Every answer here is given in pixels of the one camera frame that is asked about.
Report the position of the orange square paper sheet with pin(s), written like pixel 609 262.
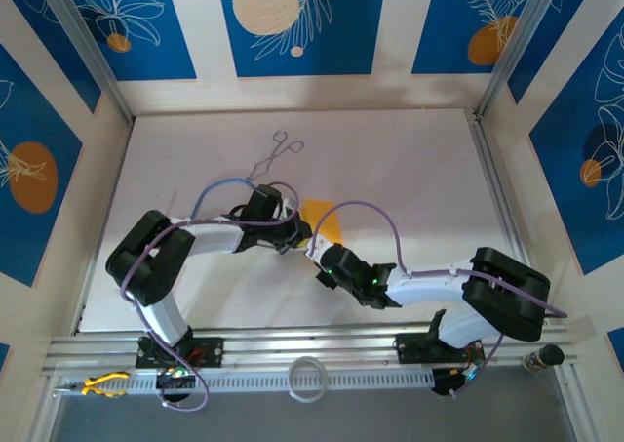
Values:
pixel 312 208

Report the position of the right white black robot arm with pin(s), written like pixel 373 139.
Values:
pixel 512 291

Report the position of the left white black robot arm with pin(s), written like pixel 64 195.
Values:
pixel 146 261

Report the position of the white tape roll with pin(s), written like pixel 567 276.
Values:
pixel 306 398

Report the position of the small LED circuit board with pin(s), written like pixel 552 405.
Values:
pixel 178 373
pixel 470 373

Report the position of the small dark-capped bottle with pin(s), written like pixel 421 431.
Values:
pixel 551 355

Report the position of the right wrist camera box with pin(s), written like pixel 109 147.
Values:
pixel 318 250

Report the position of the aluminium mounting rail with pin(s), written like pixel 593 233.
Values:
pixel 317 344

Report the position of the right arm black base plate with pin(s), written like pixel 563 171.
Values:
pixel 409 349

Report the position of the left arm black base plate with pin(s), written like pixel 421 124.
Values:
pixel 214 351

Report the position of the aluminium side rail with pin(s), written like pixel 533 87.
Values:
pixel 487 159

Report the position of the aluminium frame post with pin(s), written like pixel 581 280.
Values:
pixel 92 56
pixel 517 47

